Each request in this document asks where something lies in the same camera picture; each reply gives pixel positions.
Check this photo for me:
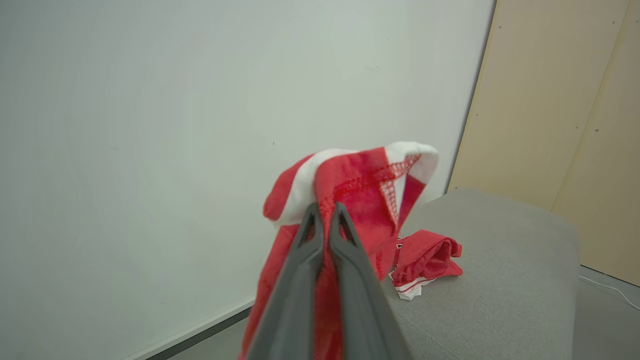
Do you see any red and white garment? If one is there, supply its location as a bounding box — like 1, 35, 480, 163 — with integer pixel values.
239, 141, 440, 360

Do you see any thin white cable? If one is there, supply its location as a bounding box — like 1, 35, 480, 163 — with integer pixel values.
579, 275, 640, 311

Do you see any grey fabric seat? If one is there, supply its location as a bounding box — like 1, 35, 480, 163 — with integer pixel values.
380, 187, 581, 360

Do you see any beige wooden panel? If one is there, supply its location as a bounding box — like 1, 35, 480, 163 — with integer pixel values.
552, 0, 640, 287
446, 0, 632, 211

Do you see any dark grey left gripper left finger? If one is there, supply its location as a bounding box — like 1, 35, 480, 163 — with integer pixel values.
245, 202, 325, 360

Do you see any white and black baseboard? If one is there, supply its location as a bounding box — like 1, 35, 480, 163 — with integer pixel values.
120, 297, 256, 360

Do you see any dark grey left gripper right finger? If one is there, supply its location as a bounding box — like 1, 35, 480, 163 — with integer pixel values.
328, 202, 414, 360

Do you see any red garment striped trim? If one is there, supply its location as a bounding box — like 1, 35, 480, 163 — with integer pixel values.
389, 229, 464, 301

